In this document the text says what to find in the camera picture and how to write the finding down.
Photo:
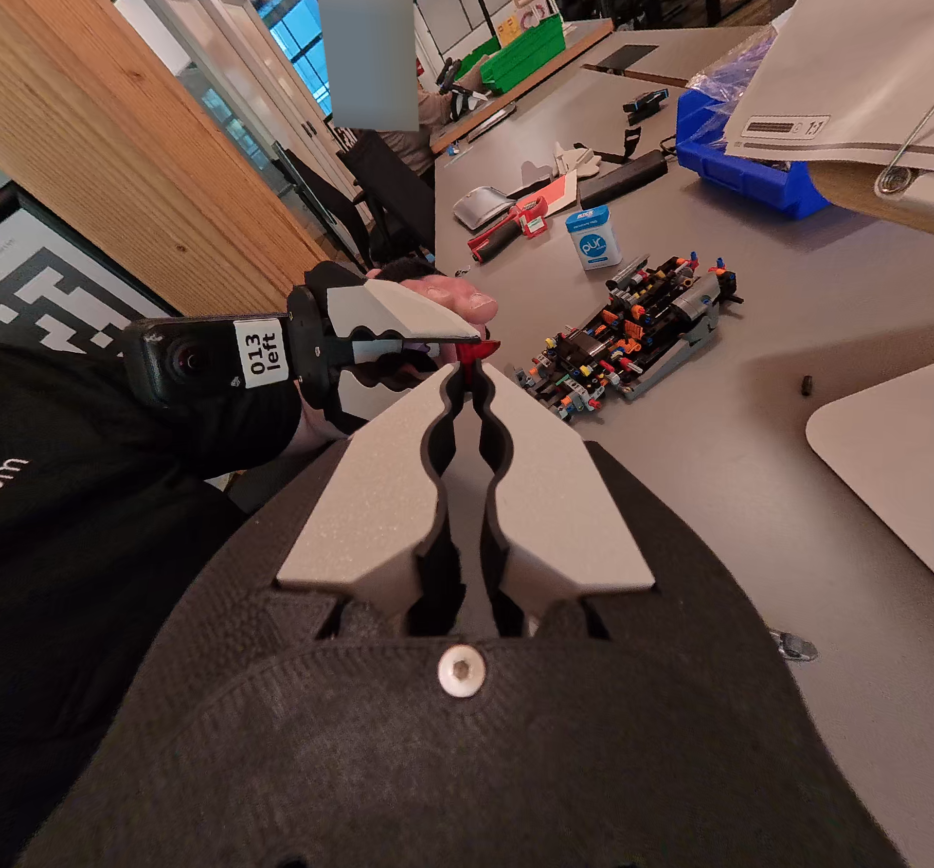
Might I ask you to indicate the grey table hatch panel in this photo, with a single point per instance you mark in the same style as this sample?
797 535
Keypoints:
620 59

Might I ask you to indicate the background work table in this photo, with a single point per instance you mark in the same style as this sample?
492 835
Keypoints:
503 109

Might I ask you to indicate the black office chair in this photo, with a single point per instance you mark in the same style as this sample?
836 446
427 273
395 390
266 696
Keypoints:
321 204
394 189

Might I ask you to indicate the wooden cabinet panel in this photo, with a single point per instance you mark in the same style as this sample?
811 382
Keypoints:
109 116

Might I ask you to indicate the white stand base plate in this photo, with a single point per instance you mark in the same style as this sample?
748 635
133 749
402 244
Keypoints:
883 445

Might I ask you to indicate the blue plastic bin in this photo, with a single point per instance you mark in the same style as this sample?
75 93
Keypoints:
744 160

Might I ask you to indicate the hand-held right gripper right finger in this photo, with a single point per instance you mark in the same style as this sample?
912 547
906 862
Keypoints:
576 510

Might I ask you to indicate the clear plastic bags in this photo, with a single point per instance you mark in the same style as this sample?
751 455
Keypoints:
730 72

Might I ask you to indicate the translucent red lego piece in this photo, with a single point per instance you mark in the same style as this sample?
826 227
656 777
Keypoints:
474 353

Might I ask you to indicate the black cylindrical case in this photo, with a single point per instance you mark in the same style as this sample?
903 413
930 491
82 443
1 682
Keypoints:
624 178

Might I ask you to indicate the white blue gum bottle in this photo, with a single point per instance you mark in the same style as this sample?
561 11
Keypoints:
592 240

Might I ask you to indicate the white plastic parts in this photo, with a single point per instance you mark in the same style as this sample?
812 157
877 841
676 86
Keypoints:
576 156

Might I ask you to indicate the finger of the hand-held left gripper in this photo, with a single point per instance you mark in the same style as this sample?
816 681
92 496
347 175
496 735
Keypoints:
372 393
394 310

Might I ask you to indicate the person's left hand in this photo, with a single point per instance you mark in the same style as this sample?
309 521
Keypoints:
467 306

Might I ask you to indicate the grey lego connector plate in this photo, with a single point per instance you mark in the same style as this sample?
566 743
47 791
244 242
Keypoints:
794 643

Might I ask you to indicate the red black hand tool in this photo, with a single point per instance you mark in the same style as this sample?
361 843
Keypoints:
503 233

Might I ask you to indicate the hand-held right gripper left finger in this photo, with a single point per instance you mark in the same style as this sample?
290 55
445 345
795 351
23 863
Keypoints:
357 510

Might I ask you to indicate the small black lego pin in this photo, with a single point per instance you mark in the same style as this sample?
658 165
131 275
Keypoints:
808 385

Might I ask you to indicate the red white card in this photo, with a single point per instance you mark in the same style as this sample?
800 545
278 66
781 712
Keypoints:
562 193

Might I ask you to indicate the silver grey case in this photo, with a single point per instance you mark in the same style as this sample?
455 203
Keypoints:
481 207

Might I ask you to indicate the green plastic bins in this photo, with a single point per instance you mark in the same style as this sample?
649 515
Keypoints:
525 54

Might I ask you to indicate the lego instruction booklet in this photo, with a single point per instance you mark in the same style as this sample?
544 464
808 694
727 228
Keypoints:
839 43

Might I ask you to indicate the tray of sorted parts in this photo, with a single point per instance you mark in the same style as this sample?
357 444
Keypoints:
627 335

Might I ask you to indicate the black white marker board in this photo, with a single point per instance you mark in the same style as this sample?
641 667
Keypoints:
51 284

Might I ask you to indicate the black blue device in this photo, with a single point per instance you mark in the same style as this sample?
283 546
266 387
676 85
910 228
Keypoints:
646 103

